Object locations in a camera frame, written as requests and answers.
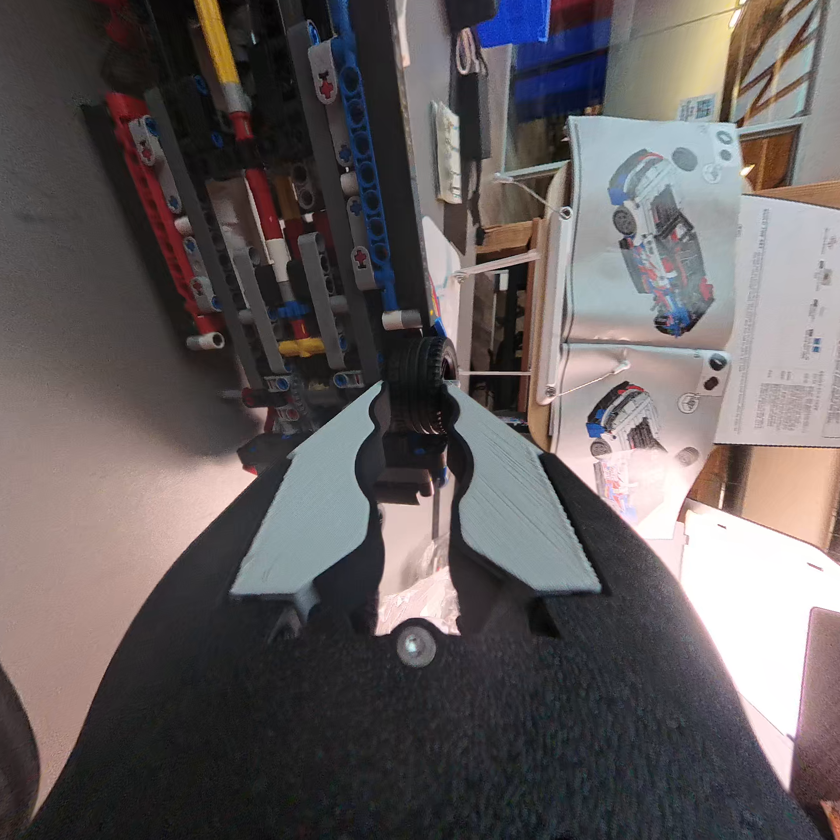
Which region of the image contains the toy brick race car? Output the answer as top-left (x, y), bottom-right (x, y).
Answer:
top-left (82, 0), bottom-right (462, 508)

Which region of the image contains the toy car instruction booklet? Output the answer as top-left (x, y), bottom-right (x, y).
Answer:
top-left (550, 117), bottom-right (744, 526)

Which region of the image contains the black toy wheel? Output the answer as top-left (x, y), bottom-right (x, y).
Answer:
top-left (382, 336), bottom-right (462, 438)

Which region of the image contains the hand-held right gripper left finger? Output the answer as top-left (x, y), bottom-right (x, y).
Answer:
top-left (228, 379), bottom-right (389, 610)

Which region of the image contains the white printed paper sheet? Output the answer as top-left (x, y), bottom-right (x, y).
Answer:
top-left (714, 193), bottom-right (840, 448)

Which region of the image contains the white book stand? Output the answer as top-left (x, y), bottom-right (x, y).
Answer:
top-left (420, 161), bottom-right (632, 455)

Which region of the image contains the white cardboard sheet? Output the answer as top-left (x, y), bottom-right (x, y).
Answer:
top-left (679, 495), bottom-right (840, 795)

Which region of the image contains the clear plastic bag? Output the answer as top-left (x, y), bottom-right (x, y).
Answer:
top-left (379, 577), bottom-right (460, 636)

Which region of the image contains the white wall paper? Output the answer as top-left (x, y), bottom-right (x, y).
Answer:
top-left (430, 100), bottom-right (464, 206)

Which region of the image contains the black hanging bag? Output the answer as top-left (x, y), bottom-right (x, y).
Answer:
top-left (446, 0), bottom-right (501, 161)

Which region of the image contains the blue cloth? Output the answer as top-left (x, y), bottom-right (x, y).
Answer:
top-left (476, 0), bottom-right (551, 48)

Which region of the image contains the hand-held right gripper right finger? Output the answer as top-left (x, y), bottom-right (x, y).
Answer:
top-left (445, 386), bottom-right (603, 597)

